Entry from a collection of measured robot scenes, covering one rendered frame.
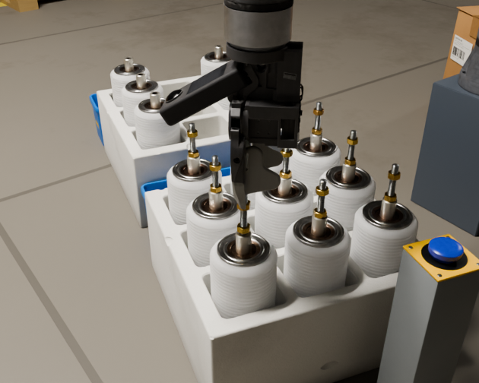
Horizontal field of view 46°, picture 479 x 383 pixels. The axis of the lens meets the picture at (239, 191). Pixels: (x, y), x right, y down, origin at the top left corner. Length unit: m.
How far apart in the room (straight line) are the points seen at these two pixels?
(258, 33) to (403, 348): 0.45
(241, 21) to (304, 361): 0.51
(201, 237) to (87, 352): 0.30
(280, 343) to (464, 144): 0.64
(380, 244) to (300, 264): 0.13
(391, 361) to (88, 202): 0.83
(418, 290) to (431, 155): 0.64
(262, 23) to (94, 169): 0.99
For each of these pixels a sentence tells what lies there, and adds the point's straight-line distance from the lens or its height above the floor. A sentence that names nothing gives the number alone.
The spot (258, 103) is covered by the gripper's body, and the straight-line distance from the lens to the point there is 0.65.
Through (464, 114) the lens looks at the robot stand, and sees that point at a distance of 1.26.
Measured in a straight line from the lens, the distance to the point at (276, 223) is 0.91.
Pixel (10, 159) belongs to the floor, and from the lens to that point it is 1.65.
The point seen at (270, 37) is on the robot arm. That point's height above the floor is 0.56.
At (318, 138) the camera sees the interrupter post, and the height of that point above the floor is 0.28.
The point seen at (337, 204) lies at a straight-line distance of 0.95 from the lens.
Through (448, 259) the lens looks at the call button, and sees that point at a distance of 0.71.
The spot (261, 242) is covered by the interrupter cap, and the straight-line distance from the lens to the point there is 0.81.
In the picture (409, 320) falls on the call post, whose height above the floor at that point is 0.22.
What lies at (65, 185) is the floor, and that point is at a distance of 1.48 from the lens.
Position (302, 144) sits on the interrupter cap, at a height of 0.25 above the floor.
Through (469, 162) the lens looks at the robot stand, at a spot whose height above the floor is 0.16.
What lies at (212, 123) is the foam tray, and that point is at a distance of 1.36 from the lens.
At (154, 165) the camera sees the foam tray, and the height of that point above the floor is 0.15.
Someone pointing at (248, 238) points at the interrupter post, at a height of 0.28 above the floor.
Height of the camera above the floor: 0.75
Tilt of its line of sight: 32 degrees down
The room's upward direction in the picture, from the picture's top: straight up
